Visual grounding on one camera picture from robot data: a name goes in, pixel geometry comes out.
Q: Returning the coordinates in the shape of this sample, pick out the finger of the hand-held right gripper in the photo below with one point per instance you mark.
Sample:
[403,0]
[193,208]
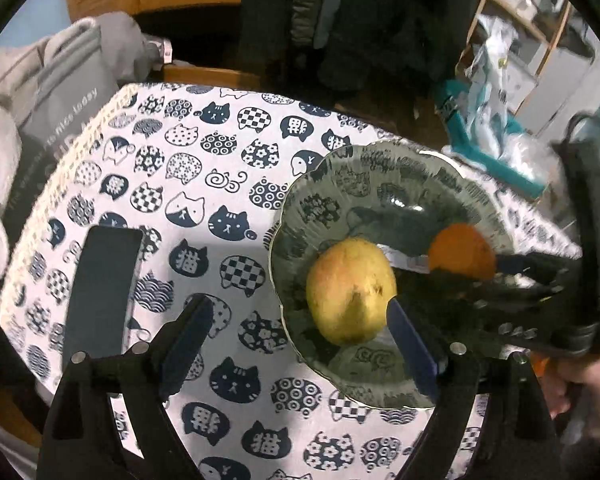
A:
[490,310]
[530,265]

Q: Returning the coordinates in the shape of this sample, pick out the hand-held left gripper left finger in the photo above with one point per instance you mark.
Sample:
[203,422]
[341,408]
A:
[187,345]

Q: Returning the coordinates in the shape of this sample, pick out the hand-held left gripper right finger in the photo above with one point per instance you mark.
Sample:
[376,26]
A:
[412,350]

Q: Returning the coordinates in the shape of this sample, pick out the small orange tangerine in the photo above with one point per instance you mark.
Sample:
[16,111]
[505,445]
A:
[462,250]

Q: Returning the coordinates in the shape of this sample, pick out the yellow green pear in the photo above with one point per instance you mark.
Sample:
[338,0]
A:
[345,285]

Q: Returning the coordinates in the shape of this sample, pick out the cat pattern ceramic bowl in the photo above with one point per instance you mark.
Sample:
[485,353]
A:
[340,195]

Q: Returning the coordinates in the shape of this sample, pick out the person's right hand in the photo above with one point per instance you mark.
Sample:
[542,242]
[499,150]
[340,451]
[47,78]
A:
[587,395]

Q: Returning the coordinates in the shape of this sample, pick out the black smartphone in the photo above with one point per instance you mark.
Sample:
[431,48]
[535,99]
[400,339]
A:
[105,285]

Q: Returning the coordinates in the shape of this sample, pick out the clear plastic bag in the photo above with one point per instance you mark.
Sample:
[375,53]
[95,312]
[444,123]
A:
[527,155]

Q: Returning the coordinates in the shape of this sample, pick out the teal plastic basket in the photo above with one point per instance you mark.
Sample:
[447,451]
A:
[480,155]

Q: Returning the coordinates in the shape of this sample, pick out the white drawer cabinet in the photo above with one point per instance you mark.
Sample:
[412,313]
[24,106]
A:
[565,75]

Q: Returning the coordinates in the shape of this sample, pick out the white printed plastic bag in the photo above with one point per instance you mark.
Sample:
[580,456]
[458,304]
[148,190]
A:
[492,75]

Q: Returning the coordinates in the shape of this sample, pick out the wooden shelf rack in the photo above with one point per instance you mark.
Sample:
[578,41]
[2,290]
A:
[550,30]

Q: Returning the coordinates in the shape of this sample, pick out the cat print tablecloth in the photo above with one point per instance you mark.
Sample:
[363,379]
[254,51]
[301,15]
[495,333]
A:
[250,135]

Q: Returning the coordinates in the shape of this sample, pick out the white cooking pot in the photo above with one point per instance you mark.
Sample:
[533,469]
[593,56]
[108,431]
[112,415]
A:
[517,0]

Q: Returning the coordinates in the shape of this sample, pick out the grey tote bag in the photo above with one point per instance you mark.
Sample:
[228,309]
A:
[62,110]

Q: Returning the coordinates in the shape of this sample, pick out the black hanging jacket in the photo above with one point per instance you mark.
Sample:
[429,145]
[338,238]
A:
[380,20]

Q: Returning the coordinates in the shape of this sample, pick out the light grey hoodie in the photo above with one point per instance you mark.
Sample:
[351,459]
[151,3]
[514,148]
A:
[0,125]

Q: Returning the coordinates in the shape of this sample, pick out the dark grey garment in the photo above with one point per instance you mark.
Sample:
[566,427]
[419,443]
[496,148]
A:
[125,45]

